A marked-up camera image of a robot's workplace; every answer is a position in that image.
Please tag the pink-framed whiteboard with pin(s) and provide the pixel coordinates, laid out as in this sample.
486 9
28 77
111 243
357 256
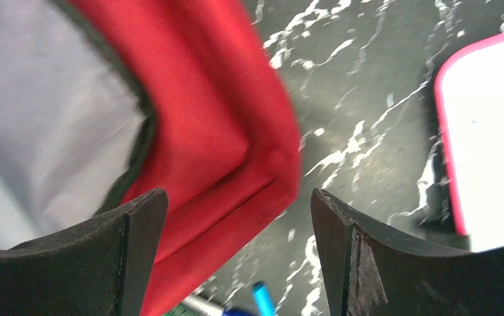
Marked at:
469 95

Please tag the red backpack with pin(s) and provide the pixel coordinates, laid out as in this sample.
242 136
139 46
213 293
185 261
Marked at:
103 101

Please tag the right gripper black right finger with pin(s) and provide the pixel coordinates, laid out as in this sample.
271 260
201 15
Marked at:
371 268

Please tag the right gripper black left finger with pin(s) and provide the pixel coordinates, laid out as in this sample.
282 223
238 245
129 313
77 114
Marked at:
99 267

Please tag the blue-capped white marker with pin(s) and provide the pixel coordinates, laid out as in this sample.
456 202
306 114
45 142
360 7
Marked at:
210 308

